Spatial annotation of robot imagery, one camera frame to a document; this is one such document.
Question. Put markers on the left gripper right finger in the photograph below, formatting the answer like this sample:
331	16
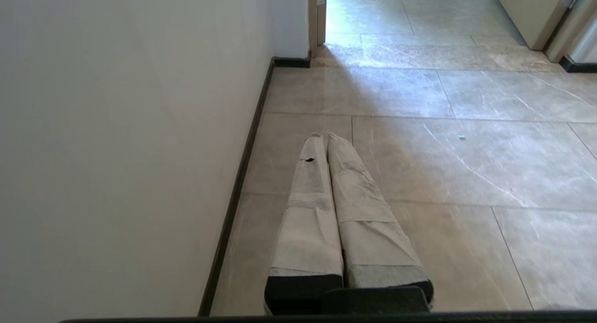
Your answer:
373	239

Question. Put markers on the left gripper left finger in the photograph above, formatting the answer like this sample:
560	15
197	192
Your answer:
308	230

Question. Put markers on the beige door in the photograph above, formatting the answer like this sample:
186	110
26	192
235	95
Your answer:
533	14

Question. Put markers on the beige door frame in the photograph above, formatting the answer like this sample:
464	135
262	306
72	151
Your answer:
317	17
568	31

